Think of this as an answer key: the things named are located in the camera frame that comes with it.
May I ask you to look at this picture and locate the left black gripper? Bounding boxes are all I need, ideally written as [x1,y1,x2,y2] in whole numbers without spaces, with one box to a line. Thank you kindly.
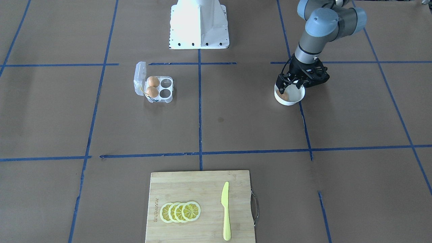
[275,54,317,93]

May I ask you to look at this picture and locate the white bowl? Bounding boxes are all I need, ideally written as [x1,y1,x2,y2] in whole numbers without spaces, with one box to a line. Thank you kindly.
[274,84,306,106]

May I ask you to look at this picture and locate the brown egg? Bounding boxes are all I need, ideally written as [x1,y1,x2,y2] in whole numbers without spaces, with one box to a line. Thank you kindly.
[145,86,159,99]
[276,89,289,101]
[146,76,160,87]

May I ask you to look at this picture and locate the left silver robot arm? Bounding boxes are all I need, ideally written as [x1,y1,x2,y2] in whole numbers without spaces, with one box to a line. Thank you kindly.
[275,0,367,94]

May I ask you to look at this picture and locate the clear plastic egg box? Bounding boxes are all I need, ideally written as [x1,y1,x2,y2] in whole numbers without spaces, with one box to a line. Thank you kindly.
[134,61,174,103]

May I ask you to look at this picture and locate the yellow plastic knife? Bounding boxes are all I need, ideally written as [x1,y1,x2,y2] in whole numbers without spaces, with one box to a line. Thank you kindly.
[221,181,231,241]

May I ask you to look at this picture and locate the bamboo cutting board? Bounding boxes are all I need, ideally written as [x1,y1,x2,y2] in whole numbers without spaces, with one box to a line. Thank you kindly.
[145,170,256,243]

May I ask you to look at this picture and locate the yellow lemon slice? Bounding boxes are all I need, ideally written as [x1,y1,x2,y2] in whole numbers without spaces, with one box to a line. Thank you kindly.
[176,202,190,223]
[159,202,174,223]
[168,202,180,223]
[183,201,201,222]

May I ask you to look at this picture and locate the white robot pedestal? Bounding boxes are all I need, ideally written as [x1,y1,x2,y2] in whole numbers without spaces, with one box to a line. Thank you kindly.
[169,0,230,50]

